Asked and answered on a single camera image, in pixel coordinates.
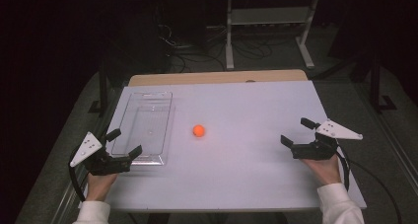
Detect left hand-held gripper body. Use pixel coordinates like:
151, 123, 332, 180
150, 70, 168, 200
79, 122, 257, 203
68, 131, 133, 177

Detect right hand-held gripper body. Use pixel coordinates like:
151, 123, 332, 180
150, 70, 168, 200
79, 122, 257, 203
290, 118, 364, 161

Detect clear plastic tray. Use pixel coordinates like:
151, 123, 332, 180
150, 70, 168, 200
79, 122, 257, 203
110, 91, 176, 167

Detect orange ball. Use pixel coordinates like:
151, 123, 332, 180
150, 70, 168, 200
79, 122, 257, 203
192, 124, 206, 138

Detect person's left hand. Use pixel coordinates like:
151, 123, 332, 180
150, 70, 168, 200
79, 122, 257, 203
86, 171, 118, 202

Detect person's right hand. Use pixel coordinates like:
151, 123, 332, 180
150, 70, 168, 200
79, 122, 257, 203
301, 154, 343, 187

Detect black metal stand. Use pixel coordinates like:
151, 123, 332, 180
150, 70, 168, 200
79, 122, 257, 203
368, 52, 398, 113
88, 60, 110, 117

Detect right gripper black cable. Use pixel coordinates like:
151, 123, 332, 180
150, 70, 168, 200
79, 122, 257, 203
334, 143, 403, 224

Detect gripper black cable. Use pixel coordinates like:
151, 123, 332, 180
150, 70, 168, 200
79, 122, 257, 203
334, 143, 403, 224
67, 161, 87, 202

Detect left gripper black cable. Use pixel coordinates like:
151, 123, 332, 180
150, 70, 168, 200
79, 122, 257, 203
67, 161, 87, 202

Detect black floor cables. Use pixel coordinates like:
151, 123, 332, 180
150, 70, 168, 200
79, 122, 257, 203
157, 23, 297, 74

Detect white metal desk frame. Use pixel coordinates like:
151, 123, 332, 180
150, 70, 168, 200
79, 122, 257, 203
225, 0, 320, 70

